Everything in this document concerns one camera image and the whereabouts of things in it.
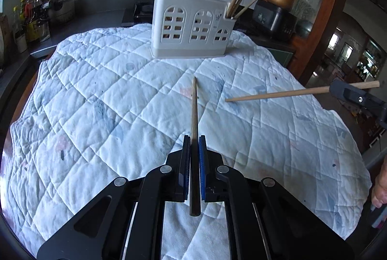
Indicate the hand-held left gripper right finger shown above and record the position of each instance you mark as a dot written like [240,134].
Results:
[202,169]

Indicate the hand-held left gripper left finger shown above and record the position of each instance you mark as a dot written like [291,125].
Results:
[187,184]

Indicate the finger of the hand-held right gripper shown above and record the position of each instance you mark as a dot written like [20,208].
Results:
[359,100]

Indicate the white plastic utensil holder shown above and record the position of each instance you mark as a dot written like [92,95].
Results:
[184,51]

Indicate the person's right hand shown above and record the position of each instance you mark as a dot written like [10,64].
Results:
[381,187]

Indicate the brown wooden cabinet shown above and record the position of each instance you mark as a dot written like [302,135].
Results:
[326,21]

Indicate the white quilted blanket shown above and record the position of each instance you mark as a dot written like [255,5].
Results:
[90,127]

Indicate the black rice cooker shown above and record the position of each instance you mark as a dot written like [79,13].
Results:
[272,20]

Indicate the black gas stove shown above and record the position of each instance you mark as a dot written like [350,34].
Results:
[142,10]

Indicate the metal pot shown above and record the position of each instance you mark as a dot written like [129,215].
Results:
[63,10]

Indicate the row of condiment bottles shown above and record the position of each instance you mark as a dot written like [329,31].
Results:
[31,24]

